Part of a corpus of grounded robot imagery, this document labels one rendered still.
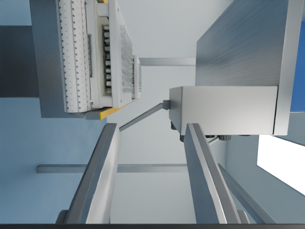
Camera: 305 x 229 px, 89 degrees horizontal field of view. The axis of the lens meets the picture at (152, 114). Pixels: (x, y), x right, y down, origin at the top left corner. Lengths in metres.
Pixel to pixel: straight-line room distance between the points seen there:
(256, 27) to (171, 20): 3.62
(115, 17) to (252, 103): 0.35
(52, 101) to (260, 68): 0.50
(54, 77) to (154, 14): 3.78
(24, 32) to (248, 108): 0.60
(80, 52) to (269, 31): 0.42
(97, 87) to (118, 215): 4.54
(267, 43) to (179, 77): 3.35
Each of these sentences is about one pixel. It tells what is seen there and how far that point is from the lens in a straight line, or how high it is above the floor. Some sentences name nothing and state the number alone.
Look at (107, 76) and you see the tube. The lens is 0.44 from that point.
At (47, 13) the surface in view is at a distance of 0.45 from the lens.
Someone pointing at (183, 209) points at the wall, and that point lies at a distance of 4.74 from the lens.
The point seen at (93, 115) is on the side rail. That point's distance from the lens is 0.36.
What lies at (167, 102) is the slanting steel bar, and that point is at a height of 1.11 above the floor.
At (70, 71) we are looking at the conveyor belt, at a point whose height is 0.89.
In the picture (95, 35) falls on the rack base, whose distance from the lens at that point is 0.42.
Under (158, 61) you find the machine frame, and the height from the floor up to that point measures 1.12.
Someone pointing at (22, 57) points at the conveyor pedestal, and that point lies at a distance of 0.59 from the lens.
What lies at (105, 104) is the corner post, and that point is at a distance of 0.40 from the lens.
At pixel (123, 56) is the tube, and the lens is 0.43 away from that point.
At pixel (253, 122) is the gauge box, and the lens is 0.39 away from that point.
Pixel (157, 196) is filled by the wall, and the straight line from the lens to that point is 4.45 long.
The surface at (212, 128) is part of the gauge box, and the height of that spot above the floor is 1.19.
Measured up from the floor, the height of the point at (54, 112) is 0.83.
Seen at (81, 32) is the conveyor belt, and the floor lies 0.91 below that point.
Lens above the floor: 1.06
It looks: 1 degrees up
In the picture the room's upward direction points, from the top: 90 degrees clockwise
